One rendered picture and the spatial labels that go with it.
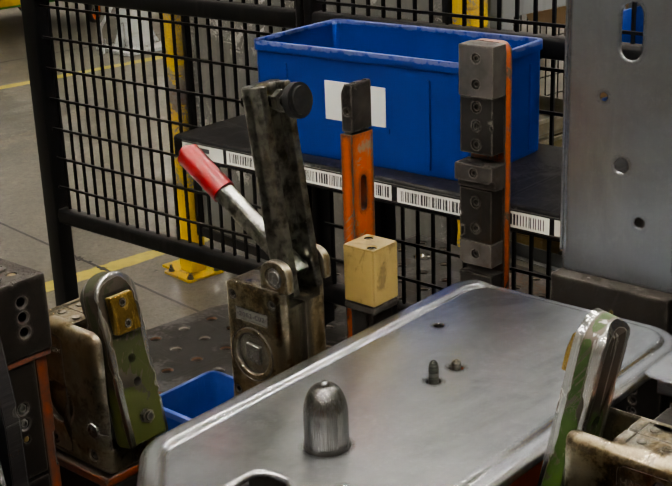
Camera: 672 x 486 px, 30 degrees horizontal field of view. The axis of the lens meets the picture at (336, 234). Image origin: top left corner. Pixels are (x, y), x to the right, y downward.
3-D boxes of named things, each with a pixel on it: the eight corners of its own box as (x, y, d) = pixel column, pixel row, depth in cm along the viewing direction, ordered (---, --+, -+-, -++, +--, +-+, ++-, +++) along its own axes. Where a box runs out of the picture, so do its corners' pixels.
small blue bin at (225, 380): (209, 498, 139) (203, 426, 136) (150, 470, 145) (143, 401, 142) (276, 459, 146) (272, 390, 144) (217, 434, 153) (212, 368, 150)
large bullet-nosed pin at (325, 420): (330, 481, 86) (326, 395, 84) (296, 467, 88) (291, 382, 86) (359, 463, 88) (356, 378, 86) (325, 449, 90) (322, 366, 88)
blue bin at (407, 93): (469, 184, 135) (469, 64, 130) (255, 145, 153) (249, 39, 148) (544, 148, 147) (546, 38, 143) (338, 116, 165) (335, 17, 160)
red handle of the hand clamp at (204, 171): (289, 273, 101) (169, 145, 106) (279, 291, 102) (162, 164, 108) (323, 258, 104) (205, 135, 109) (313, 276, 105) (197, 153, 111)
